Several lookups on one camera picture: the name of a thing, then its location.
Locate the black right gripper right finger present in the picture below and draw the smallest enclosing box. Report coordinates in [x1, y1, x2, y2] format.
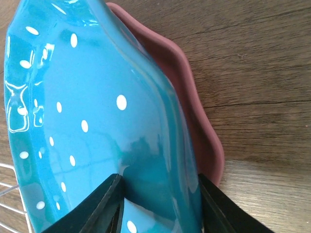
[198, 174, 273, 233]

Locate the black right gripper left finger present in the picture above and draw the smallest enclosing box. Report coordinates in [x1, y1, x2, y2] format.
[44, 174, 125, 233]

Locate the teal polka dot plate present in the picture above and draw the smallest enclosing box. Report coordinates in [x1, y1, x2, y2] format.
[4, 0, 201, 233]

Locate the pink polka dot plate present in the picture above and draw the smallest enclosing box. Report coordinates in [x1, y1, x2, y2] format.
[107, 2, 225, 186]

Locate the white wire dish rack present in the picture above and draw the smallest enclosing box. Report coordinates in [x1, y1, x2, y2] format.
[0, 163, 34, 233]

